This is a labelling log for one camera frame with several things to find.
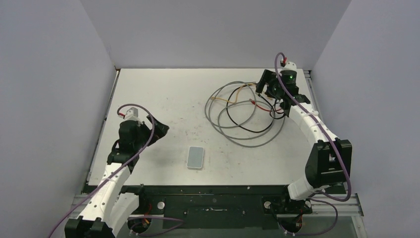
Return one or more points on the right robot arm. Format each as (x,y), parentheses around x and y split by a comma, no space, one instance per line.
(329,161)

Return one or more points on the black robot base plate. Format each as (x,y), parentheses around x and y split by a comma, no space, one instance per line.
(215,207)

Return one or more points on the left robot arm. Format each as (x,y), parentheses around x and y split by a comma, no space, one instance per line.
(109,208)

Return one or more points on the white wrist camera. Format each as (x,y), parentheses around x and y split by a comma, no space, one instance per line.
(132,115)
(289,66)

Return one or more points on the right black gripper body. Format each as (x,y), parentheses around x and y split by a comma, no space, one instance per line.
(274,90)

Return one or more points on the aluminium front rail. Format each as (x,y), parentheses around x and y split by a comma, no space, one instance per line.
(348,208)

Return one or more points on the grey network switch box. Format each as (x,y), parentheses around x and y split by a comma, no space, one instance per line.
(195,157)

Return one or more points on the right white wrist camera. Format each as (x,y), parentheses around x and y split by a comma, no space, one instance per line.
(289,66)

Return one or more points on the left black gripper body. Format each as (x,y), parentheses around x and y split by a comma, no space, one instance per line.
(142,131)

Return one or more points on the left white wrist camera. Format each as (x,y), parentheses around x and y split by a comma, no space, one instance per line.
(132,115)

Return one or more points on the aluminium left side rail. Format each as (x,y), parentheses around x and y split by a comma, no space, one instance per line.
(104,118)

